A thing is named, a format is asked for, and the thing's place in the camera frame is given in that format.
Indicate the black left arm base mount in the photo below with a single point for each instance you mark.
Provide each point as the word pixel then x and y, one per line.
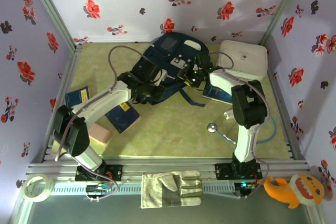
pixel 116 172

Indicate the grey white work glove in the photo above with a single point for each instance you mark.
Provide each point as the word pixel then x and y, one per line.
pixel 168 190

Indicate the dinosaur picture book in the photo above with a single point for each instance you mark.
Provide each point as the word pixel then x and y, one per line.
pixel 215 94

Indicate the small clear white bottle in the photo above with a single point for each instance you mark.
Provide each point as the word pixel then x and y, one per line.
pixel 228 115

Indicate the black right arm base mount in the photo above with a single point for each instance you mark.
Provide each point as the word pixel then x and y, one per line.
pixel 221 171

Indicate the thick blue book yellow label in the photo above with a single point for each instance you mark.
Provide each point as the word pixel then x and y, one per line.
pixel 123 119

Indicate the orange shark plush toy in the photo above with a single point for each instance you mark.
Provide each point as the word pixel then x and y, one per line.
pixel 288 192

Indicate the aluminium frame rail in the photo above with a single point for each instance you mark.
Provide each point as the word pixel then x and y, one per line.
pixel 168 166

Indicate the aluminium corner post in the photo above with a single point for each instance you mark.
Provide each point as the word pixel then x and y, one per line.
pixel 281 11
pixel 53 11

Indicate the clear tape roll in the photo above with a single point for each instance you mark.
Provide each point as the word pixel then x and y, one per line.
pixel 29 182

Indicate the navy blue backpack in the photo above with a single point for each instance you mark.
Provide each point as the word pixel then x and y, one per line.
pixel 172 89

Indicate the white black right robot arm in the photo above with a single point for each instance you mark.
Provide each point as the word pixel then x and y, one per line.
pixel 244 142

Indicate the thin blue book yellow label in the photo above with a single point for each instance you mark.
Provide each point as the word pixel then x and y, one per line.
pixel 76 96

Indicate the white medical case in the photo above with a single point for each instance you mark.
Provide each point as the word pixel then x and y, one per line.
pixel 241 58

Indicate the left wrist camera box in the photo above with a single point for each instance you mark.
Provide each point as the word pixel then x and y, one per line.
pixel 162 77

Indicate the small circuit board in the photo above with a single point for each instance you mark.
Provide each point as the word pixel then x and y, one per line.
pixel 248 186
pixel 97 189

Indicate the blue tube stethoscope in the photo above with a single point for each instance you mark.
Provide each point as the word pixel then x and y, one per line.
pixel 211 127

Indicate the aluminium side rail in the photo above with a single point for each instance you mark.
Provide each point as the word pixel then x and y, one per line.
pixel 73 58
pixel 279 90

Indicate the pink rectangular box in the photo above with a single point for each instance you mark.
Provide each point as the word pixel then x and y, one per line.
pixel 101 133

